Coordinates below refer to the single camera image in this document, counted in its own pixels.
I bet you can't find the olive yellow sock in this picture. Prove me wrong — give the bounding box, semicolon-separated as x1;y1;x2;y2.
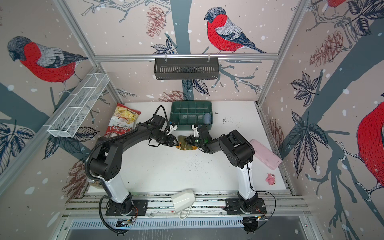
176;136;198;151

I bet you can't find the green compartment tray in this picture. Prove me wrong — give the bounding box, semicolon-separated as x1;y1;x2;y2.
169;101;214;131

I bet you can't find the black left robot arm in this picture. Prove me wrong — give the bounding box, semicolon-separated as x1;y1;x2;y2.
85;122;179;215

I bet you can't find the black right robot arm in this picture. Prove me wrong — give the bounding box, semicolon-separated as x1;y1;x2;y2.
185;126;259;213

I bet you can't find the grey rolled item in tray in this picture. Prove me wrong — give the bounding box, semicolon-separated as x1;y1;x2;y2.
204;113;212;125

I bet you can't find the red chips bag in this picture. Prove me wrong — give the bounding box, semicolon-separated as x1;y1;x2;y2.
105;104;141;136

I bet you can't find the black hanging basket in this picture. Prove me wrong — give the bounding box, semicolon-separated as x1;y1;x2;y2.
154;58;219;80

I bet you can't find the pink pig toy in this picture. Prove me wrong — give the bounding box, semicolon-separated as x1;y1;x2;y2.
266;173;276;186

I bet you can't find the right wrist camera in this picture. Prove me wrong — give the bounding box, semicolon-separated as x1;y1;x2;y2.
192;125;199;138

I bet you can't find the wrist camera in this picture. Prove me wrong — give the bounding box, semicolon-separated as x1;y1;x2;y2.
149;115;178;135
192;125;199;138

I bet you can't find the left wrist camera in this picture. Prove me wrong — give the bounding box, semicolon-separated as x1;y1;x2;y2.
149;115;178;135

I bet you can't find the white overhead camera box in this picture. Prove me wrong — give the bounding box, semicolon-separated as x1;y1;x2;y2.
171;189;196;214

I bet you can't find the black right base cable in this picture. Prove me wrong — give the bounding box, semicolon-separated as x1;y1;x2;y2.
245;163;277;223

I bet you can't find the black base cable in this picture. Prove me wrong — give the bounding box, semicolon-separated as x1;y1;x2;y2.
98;194;133;235
245;163;277;223

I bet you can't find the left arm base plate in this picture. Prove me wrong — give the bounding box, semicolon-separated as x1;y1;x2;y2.
106;200;149;217

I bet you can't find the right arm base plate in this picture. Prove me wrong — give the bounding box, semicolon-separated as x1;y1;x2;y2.
223;198;267;215

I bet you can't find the white wire mesh basket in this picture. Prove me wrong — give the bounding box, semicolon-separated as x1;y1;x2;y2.
48;73;110;138

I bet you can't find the black left base cable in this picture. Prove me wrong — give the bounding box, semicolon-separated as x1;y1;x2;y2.
98;194;133;235

